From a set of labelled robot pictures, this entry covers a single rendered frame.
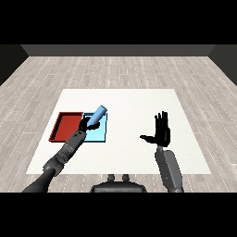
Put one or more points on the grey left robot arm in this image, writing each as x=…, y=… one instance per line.
x=66, y=149

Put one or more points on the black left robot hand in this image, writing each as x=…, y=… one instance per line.
x=83, y=124

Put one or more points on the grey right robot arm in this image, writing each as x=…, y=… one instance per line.
x=169, y=168

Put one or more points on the light blue shallow open box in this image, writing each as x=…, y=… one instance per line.
x=98, y=132

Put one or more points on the red shallow open box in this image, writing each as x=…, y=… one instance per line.
x=65, y=126

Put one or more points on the dark grey robot body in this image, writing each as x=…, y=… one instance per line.
x=118, y=186

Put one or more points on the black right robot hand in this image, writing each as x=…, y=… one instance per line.
x=162, y=131

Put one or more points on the small blue can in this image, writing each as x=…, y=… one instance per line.
x=97, y=116

